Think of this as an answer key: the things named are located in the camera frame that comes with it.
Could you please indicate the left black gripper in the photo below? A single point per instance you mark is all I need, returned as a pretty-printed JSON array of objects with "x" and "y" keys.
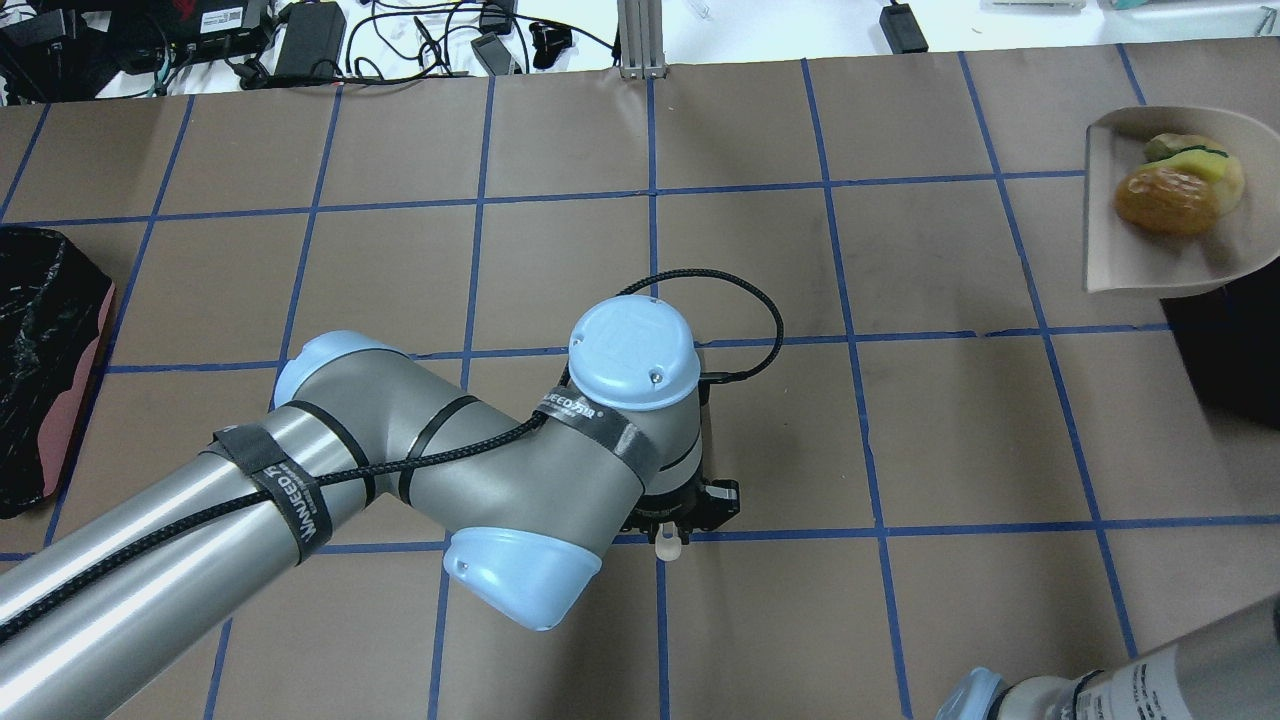
[{"x": 716, "y": 503}]

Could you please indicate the white dustpan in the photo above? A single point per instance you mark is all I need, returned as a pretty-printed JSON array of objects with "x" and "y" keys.
[{"x": 1122, "y": 258}]

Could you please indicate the brown potato trash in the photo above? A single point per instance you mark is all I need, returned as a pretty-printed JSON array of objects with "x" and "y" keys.
[{"x": 1163, "y": 200}]

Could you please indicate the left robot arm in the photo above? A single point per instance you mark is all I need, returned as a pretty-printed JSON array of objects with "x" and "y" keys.
[{"x": 531, "y": 506}]

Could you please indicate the black power adapter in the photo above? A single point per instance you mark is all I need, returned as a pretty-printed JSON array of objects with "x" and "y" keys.
[{"x": 313, "y": 35}]

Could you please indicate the aluminium frame post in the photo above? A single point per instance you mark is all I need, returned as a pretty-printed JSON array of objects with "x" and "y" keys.
[{"x": 640, "y": 41}]

